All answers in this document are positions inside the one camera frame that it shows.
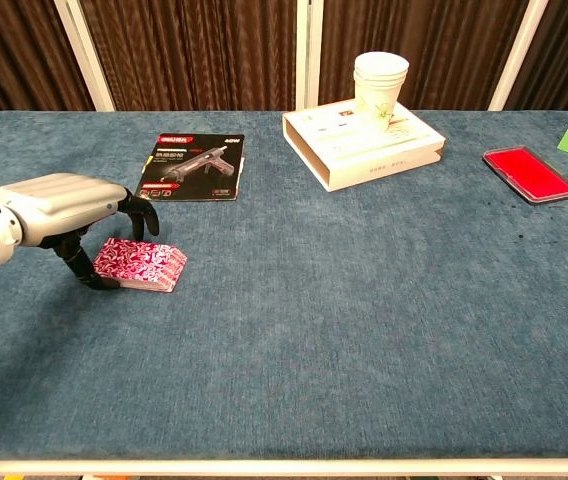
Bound white flat cardboard box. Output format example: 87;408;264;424
281;98;447;193

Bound white paper cup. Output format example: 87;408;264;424
354;51;410;81
353;74;408;92
353;69;409;87

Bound white paper cup plant print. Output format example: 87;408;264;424
353;79;405;133

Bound blue table cloth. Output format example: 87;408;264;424
0;109;568;462

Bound white partition frame post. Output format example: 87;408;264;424
487;0;550;112
52;0;116;113
295;0;324;112

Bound black glue gun box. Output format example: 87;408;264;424
131;132;246;202

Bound red ink pad clear case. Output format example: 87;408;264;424
481;144;568;206

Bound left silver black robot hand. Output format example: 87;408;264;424
0;171;161;293

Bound white table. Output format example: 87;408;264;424
0;456;568;479

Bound pink patterned card stack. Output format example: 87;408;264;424
92;237;189;294

